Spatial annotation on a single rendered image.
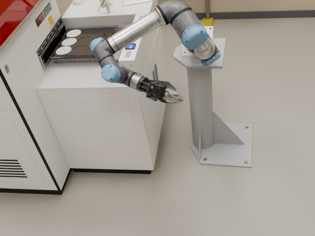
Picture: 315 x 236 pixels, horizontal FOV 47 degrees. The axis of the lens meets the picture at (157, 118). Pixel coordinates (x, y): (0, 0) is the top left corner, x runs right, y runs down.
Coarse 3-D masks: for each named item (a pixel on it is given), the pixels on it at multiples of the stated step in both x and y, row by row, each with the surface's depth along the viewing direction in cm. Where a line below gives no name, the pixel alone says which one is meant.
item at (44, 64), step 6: (60, 24) 251; (54, 36) 241; (60, 36) 253; (48, 42) 234; (48, 48) 233; (54, 48) 242; (42, 54) 225; (42, 60) 225; (48, 60) 233; (42, 66) 228
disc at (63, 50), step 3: (60, 48) 235; (63, 48) 235; (66, 48) 234; (69, 48) 234; (57, 51) 233; (60, 51) 232; (63, 51) 232; (66, 51) 231; (69, 51) 231; (60, 54) 229
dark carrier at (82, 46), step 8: (88, 32) 247; (96, 32) 245; (104, 32) 244; (112, 32) 242; (80, 40) 240; (88, 40) 238; (56, 48) 236; (72, 48) 233; (80, 48) 232; (88, 48) 230
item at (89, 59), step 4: (56, 60) 236; (60, 60) 236; (64, 60) 235; (68, 60) 235; (72, 60) 235; (76, 60) 234; (80, 60) 234; (84, 60) 233; (88, 60) 233; (92, 60) 232; (96, 60) 232; (116, 60) 230
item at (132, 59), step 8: (136, 16) 242; (136, 40) 218; (144, 40) 228; (136, 48) 211; (144, 48) 228; (120, 56) 207; (128, 56) 207; (136, 56) 208; (144, 56) 228; (120, 64) 205; (128, 64) 205; (136, 64) 208; (136, 72) 208
